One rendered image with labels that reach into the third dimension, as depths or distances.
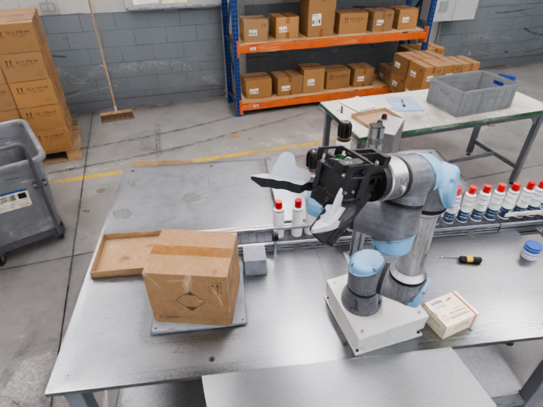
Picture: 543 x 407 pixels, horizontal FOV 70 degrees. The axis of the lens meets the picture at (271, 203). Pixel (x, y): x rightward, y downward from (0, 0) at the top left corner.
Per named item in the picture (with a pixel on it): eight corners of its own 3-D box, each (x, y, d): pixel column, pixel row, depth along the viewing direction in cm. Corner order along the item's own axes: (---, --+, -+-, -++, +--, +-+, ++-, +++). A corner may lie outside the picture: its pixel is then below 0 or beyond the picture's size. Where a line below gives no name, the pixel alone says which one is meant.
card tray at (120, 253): (166, 235, 196) (165, 228, 194) (161, 272, 175) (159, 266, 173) (104, 240, 193) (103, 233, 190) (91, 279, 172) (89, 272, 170)
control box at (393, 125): (396, 160, 166) (405, 118, 155) (385, 178, 154) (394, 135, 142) (372, 154, 170) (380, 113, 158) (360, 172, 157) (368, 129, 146)
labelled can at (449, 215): (449, 217, 199) (460, 184, 187) (454, 224, 195) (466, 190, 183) (439, 218, 199) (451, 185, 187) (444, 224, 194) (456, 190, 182)
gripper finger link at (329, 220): (318, 198, 48) (334, 173, 55) (307, 237, 50) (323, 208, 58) (343, 207, 47) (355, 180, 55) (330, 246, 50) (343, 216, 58)
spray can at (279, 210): (283, 232, 190) (284, 197, 178) (284, 238, 186) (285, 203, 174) (272, 232, 190) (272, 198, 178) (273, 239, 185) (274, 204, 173)
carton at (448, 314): (450, 302, 161) (455, 290, 157) (473, 325, 152) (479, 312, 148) (419, 315, 156) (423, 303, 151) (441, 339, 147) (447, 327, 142)
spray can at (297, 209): (300, 230, 191) (302, 195, 179) (303, 237, 187) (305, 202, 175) (290, 231, 190) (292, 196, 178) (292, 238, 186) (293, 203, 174)
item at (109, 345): (434, 150, 273) (435, 148, 272) (611, 331, 152) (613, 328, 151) (125, 169, 252) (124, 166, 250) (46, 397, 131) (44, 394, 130)
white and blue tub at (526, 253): (534, 252, 186) (540, 241, 182) (538, 262, 180) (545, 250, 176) (518, 249, 187) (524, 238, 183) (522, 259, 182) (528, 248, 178)
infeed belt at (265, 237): (488, 218, 205) (490, 212, 203) (497, 228, 198) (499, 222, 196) (169, 245, 188) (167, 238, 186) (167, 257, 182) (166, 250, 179)
